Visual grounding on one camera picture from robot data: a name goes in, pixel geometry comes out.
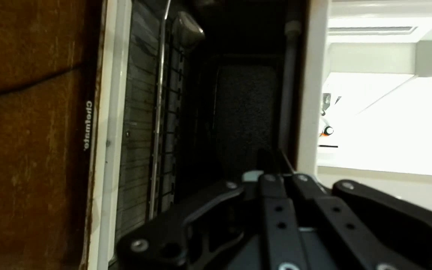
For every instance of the small black pot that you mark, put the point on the small black pot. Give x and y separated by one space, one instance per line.
188 30

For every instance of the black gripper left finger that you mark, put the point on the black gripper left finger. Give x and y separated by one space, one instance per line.
277 219

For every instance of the white toaster oven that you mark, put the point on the white toaster oven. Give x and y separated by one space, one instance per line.
316 99

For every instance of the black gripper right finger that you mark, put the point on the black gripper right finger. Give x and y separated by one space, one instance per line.
337 214

